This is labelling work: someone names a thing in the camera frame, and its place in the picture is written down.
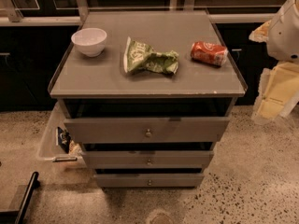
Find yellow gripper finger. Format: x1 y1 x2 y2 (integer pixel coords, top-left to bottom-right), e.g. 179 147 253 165
249 21 270 43
251 62 299 125

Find grey bottom drawer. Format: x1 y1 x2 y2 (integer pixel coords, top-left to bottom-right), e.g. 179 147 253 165
94 173 204 188

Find grey drawer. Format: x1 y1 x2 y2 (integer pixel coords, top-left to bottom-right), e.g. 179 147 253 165
82 150 214 169
64 117 229 144
94 173 204 188

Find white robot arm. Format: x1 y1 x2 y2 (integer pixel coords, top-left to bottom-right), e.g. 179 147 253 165
249 0 299 125

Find grey drawer cabinet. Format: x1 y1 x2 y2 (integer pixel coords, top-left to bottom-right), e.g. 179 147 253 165
48 10 249 173

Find grey top drawer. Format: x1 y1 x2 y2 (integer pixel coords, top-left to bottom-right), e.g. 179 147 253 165
64 117 229 144

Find grey middle drawer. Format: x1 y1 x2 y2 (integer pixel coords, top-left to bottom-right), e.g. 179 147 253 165
82 150 214 169

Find red soda can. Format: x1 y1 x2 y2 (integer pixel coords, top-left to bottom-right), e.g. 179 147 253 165
191 41 228 66

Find green crumpled chip bag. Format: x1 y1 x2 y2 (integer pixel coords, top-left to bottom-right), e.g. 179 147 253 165
123 37 178 75

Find white bowl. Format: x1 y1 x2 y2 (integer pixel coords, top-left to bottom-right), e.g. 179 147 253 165
71 28 107 57

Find dark snack package in bin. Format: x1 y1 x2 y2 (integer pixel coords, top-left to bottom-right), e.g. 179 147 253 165
56 127 71 153

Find dark background counter cabinets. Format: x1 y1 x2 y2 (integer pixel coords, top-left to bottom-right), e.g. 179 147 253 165
0 0 286 111

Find clear plastic bin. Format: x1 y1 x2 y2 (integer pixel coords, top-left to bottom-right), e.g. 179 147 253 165
37 103 86 169

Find black bar object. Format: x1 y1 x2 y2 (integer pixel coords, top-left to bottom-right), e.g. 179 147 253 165
0 172 40 224

